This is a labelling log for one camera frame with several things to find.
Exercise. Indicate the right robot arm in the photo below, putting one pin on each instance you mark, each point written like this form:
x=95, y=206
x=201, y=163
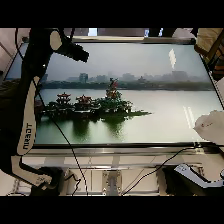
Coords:
x=190, y=172

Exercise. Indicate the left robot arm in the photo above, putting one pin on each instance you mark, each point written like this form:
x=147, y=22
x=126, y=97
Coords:
x=27, y=133

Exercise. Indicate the white garment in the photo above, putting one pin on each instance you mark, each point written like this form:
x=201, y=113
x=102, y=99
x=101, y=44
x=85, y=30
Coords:
x=210, y=126

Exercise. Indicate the silver frame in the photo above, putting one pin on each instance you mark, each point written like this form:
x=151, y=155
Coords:
x=111, y=184

